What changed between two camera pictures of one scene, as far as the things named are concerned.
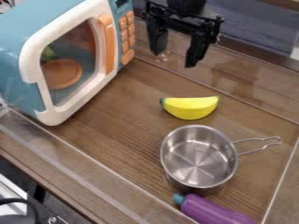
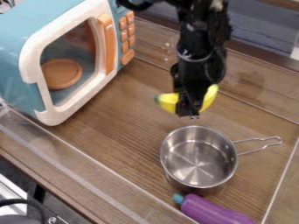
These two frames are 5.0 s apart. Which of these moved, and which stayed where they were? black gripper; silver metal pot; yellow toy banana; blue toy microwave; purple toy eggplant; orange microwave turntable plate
Moved: black gripper; yellow toy banana
Stayed: orange microwave turntable plate; silver metal pot; purple toy eggplant; blue toy microwave
